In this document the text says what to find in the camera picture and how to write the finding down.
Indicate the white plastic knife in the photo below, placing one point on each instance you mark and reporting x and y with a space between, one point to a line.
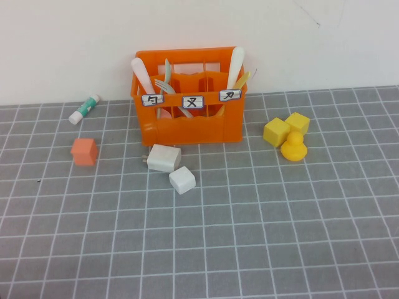
236 62

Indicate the white charger plug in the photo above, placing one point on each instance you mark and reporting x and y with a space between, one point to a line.
163 159

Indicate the yellow rubber duck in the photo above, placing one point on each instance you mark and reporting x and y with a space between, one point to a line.
294 149

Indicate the orange cube block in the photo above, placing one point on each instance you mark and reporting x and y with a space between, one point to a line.
84 154

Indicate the mint green plastic cutlery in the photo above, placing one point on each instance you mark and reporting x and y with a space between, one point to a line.
167 70

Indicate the yellow cube block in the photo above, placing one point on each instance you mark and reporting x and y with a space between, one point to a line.
298 121
275 132

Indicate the grey plastic fork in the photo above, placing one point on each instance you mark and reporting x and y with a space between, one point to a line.
164 86

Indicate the yellow plastic knife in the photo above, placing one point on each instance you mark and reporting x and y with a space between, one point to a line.
243 81

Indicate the orange plastic cutlery holder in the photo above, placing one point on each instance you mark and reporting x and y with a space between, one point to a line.
187 132

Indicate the white cube block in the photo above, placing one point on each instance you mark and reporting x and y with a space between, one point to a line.
182 180

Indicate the green and white glue stick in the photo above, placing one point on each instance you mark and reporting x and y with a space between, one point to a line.
83 109

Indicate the paper label with handwritten character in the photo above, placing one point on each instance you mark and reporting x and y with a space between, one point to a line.
152 100
230 95
193 101

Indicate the pink plastic spoon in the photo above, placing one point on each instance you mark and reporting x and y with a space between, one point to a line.
140 70

